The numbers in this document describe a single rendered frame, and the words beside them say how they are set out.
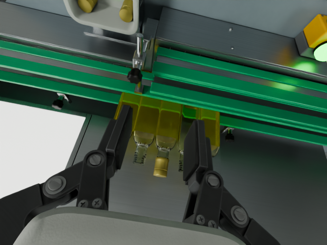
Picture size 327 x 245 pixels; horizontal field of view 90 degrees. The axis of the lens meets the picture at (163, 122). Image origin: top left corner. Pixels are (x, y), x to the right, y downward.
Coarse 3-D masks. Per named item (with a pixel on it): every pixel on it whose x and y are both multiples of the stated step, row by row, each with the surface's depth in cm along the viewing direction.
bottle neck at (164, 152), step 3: (159, 150) 42; (162, 150) 42; (165, 150) 42; (168, 150) 42; (159, 153) 42; (162, 153) 41; (165, 153) 42; (168, 153) 42; (159, 156) 41; (162, 156) 41; (165, 156) 41
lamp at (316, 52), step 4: (320, 44) 39; (324, 44) 38; (316, 48) 40; (320, 48) 39; (324, 48) 38; (316, 52) 40; (320, 52) 39; (324, 52) 38; (316, 56) 40; (320, 56) 39; (324, 56) 39; (320, 60) 40; (324, 60) 40
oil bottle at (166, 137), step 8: (168, 104) 46; (176, 104) 46; (160, 112) 45; (168, 112) 45; (176, 112) 45; (160, 120) 44; (168, 120) 44; (176, 120) 44; (160, 128) 43; (168, 128) 43; (176, 128) 43; (160, 136) 42; (168, 136) 42; (176, 136) 42; (160, 144) 42; (168, 144) 42
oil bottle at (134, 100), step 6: (126, 96) 45; (132, 96) 45; (138, 96) 45; (120, 102) 44; (126, 102) 44; (132, 102) 44; (138, 102) 45; (120, 108) 43; (138, 108) 44; (132, 120) 42; (132, 126) 42; (132, 132) 42; (132, 138) 45
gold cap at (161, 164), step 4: (156, 160) 41; (160, 160) 40; (164, 160) 40; (168, 160) 41; (156, 164) 40; (160, 164) 40; (164, 164) 40; (156, 168) 40; (160, 168) 39; (164, 168) 40; (156, 172) 39; (160, 172) 39; (164, 172) 39; (160, 176) 41; (164, 176) 39
